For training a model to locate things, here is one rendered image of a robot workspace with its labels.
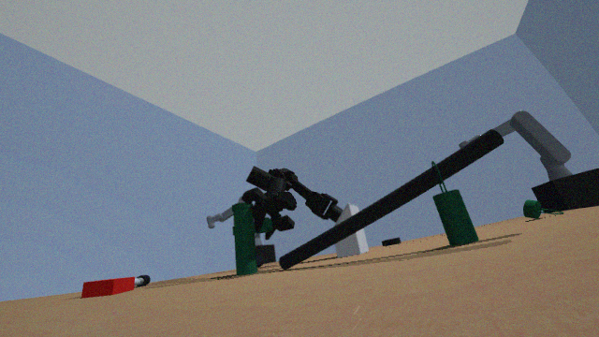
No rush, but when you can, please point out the green cylinder with wire loop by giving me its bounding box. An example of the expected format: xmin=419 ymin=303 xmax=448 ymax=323
xmin=432 ymin=161 xmax=479 ymax=246

